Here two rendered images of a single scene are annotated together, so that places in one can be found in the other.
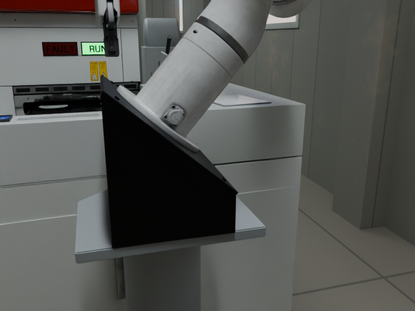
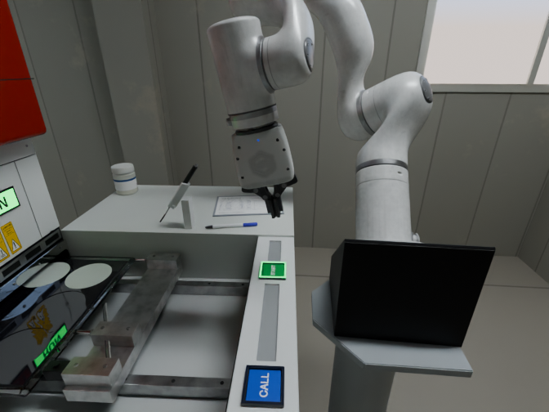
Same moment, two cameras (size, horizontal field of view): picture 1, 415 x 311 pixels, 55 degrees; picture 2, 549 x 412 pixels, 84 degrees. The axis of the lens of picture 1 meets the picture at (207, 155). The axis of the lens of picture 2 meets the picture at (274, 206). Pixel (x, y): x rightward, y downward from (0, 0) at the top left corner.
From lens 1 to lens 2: 1.07 m
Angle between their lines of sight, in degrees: 65
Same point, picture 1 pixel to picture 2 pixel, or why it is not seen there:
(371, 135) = (168, 182)
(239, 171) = not seen: hidden behind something
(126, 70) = (40, 219)
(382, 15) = (150, 86)
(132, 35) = (33, 167)
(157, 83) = (404, 222)
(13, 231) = not seen: outside the picture
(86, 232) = (436, 361)
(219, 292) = not seen: hidden behind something
